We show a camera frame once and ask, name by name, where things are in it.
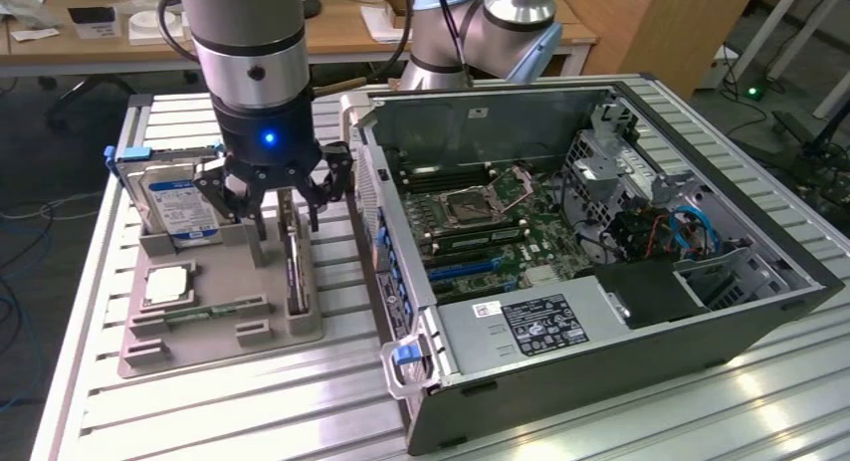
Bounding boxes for graphics card with metal bracket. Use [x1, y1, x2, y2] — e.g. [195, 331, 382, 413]
[275, 184, 312, 317]

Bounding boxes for hard disk with blue caddy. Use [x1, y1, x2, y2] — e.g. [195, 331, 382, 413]
[103, 144, 231, 247]

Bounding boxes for white paper stack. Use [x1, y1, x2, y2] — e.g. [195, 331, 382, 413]
[361, 5, 418, 44]

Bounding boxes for clear plastic bag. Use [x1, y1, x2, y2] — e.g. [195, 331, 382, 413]
[0, 0, 52, 29]

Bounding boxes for blue disk wire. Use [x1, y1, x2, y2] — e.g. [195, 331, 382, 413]
[666, 207, 723, 257]

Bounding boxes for grey power supply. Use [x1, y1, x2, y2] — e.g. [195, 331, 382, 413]
[434, 276, 630, 375]

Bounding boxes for white box with black top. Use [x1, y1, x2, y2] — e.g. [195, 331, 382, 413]
[67, 6, 123, 40]

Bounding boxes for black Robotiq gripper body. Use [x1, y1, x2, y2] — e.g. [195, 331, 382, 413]
[211, 90, 322, 188]

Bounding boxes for white table frame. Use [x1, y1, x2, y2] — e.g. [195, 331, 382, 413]
[729, 0, 850, 119]

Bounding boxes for black RAM stick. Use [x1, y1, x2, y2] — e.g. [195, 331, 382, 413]
[434, 224, 526, 253]

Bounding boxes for wooden desk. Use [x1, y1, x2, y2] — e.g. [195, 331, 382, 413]
[0, 0, 599, 79]

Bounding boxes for grey parts rack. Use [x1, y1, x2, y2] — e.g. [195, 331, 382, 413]
[118, 174, 327, 380]

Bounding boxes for black office chair base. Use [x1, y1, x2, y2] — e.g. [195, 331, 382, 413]
[38, 71, 202, 129]

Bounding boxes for CPU socket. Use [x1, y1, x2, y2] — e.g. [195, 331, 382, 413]
[441, 186, 506, 228]

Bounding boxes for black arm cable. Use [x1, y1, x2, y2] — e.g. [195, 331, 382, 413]
[434, 0, 470, 77]

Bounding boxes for green motherboard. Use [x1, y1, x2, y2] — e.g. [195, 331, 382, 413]
[398, 161, 603, 303]

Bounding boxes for green RAM stick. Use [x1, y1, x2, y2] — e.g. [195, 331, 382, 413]
[162, 301, 251, 324]

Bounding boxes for blue expansion slot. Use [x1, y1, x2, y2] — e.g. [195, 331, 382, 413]
[426, 260, 507, 284]

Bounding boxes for white round container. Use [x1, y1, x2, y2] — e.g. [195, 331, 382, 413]
[128, 10, 186, 48]

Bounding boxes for metal disk bay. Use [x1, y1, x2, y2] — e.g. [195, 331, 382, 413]
[563, 129, 666, 223]

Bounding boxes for wooden cabinet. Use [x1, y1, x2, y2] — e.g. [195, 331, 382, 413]
[550, 0, 762, 99]

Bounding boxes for black open PC case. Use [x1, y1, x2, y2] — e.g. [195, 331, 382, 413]
[339, 80, 849, 457]

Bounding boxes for beige case handle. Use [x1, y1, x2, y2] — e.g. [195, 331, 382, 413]
[339, 93, 374, 174]

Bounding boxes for silver CPU chip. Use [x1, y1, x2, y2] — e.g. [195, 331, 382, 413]
[143, 269, 191, 306]

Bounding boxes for grey case handle blue tab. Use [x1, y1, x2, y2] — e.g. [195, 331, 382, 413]
[379, 331, 439, 398]

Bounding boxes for metal socket cover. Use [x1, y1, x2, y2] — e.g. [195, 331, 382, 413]
[487, 165, 539, 213]

